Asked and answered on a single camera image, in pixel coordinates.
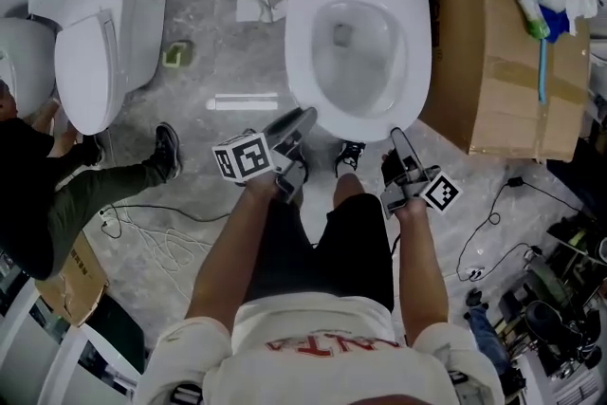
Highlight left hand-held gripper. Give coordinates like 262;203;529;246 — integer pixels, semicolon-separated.
212;107;318;205

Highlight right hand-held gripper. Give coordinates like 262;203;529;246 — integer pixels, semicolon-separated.
379;126;462;220

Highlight white toilet seat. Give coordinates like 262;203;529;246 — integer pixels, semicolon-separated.
284;0;433;144

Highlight person's left forearm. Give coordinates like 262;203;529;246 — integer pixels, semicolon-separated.
183;177;282;339

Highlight person's right forearm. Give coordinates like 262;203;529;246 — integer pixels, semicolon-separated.
395;198;451;346

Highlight white toilet bowl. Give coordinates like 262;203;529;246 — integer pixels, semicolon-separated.
284;0;433;144

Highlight white square-tank toilet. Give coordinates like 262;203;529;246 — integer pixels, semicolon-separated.
27;0;169;137

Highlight white toilet paper roll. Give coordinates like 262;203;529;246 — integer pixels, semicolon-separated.
565;0;599;21

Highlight white rounded toilet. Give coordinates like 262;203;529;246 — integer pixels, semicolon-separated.
0;15;61;120

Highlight white tape strip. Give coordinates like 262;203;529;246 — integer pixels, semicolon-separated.
214;93;281;112

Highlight person's right shoe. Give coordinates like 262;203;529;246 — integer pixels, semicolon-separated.
333;140;368;179

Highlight person's right leg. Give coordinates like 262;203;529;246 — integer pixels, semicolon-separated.
331;172;368;212

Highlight person's black shorts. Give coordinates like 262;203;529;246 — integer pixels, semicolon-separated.
249;191;395;315

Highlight large brown cardboard box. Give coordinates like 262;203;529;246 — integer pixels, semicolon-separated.
419;0;592;165

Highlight black equipment pile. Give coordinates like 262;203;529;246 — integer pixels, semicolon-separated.
496;212;607;377

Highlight person's white printed t-shirt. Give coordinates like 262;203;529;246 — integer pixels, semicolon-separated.
134;291;506;405

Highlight torn brown cardboard box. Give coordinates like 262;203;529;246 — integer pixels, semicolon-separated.
34;230;111;329

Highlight black white curved panel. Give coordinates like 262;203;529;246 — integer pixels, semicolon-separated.
86;293;146;377

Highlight white shelf rack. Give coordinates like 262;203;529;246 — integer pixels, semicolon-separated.
0;271;144;405

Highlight thin black looped cable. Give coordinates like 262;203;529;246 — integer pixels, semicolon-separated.
456;181;585;285

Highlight long black floor cable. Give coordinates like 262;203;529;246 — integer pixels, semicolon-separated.
101;202;234;225

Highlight tangled white cable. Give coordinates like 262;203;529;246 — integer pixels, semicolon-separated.
117;203;215;277

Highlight grey shoulder strap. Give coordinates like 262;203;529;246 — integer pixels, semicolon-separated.
447;369;476;405
169;385;206;405

